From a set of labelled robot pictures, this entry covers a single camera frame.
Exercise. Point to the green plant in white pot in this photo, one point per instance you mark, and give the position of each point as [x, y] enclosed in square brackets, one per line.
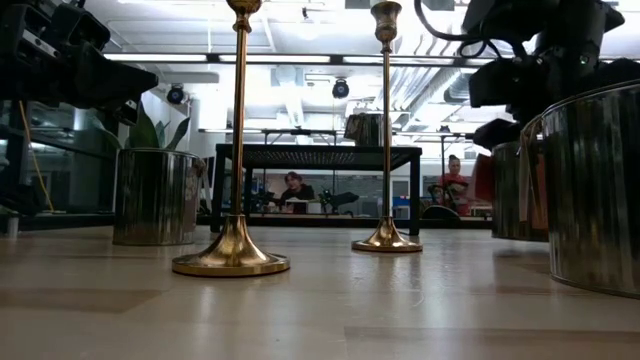
[145, 132]

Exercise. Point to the black aluminium table frame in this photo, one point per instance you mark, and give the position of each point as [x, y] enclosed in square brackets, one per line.
[75, 221]

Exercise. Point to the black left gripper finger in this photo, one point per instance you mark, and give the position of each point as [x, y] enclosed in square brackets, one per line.
[110, 92]
[105, 67]

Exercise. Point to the black perforated metal shelf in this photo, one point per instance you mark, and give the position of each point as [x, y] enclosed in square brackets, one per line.
[320, 156]

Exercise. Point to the person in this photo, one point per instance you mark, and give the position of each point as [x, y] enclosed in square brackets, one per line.
[454, 187]
[297, 192]

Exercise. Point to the black domed chair back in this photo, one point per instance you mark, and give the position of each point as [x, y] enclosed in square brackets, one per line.
[440, 214]

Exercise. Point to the black background robot arm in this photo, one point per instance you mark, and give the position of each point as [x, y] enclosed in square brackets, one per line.
[340, 199]

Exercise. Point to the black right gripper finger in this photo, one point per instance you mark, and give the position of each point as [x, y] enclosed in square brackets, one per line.
[495, 135]

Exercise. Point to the small white post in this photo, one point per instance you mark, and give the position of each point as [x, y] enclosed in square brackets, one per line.
[12, 226]

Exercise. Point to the long ceiling light strip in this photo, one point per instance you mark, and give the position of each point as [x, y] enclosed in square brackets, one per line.
[150, 57]

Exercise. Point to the tall brass candlestick holder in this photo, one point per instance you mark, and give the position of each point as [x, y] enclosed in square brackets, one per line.
[386, 240]

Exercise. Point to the medium brass candlestick holder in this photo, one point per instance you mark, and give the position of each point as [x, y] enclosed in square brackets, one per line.
[232, 250]

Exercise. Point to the silver tin can orange label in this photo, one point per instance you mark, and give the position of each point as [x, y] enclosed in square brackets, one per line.
[510, 200]

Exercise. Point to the black round ceiling spotlight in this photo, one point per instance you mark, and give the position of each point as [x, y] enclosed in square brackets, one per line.
[175, 94]
[340, 89]

